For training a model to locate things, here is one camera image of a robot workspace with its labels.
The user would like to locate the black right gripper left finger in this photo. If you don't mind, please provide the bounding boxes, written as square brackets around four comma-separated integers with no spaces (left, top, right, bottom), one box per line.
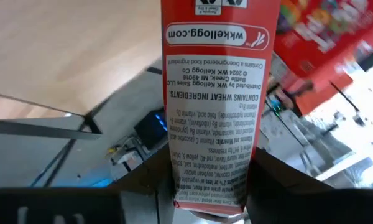
[110,145,176,224]

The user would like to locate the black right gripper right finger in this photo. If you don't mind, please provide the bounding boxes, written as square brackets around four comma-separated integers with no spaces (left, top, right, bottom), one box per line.
[247,147,333,224]

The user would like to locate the small Froot Loops cereal box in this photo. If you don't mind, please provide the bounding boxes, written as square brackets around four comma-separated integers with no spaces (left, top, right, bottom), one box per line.
[160,0,282,217]
[272,0,373,116]

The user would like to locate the black electronics box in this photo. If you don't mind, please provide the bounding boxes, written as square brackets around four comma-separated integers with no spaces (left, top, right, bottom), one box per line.
[133,107,170,151]

